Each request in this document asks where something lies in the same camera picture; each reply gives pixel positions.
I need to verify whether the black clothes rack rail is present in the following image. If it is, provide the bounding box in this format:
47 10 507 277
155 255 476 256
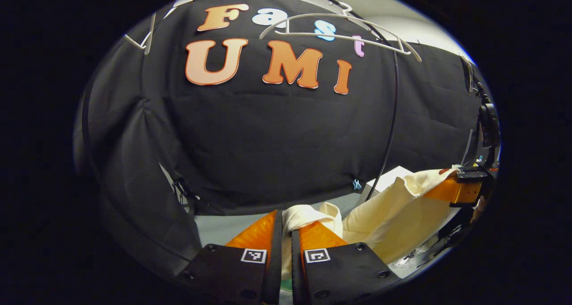
286 0 400 203

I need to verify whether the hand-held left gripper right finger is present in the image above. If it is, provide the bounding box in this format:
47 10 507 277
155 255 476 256
291 220 403 305

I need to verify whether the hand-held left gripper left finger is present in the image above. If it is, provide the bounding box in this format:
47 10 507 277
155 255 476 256
177 209 283 305

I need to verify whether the black backdrop cloth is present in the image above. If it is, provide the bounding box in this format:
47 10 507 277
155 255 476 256
74 0 488 279

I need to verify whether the cream collared shirt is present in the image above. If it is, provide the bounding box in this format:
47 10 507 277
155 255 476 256
281 167 463 279

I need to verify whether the white plastic clothes hanger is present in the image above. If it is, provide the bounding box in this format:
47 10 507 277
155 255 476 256
259 1 423 63
124 8 177 55

